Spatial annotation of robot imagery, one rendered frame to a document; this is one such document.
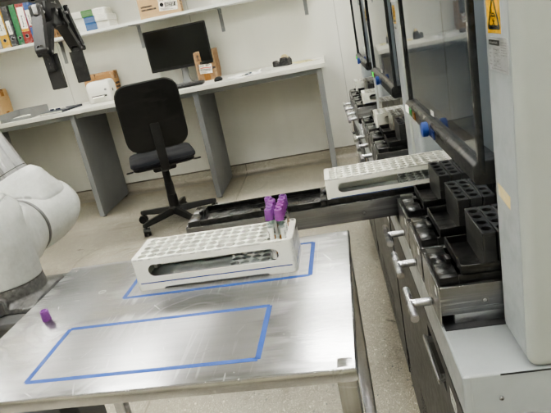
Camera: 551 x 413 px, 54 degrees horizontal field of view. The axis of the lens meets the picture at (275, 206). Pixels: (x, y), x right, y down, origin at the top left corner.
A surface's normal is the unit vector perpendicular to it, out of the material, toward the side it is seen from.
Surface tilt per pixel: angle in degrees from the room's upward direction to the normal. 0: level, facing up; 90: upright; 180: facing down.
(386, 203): 90
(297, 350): 0
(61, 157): 90
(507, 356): 0
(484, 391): 90
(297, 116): 90
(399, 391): 0
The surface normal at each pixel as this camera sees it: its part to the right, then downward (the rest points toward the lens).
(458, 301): -0.07, 0.33
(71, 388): -0.19, -0.93
